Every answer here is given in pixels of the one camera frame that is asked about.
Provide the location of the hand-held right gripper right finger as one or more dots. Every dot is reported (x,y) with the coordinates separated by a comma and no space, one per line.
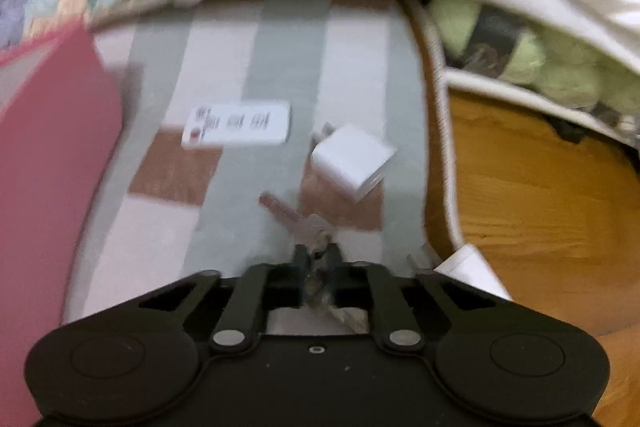
(334,267)

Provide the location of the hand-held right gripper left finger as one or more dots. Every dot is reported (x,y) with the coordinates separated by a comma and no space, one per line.
(300,267)

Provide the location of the metal keys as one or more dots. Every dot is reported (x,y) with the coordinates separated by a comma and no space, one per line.
(287,212)

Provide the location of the pink cardboard box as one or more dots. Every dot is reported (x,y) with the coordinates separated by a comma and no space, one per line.
(50,207)

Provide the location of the white charger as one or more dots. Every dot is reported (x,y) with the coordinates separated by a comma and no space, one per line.
(350,157)
(472,269)

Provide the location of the small flat white remote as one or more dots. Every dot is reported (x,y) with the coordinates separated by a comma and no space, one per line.
(240,124)

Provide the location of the checkered rug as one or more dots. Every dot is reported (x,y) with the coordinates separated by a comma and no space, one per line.
(300,57)

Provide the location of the green bundle under bed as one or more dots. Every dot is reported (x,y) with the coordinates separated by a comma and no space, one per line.
(500,88)

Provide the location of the green yarn skein dark label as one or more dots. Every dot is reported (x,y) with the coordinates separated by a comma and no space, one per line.
(450,22)

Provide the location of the white bed sheet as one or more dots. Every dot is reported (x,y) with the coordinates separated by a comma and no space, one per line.
(575,7)

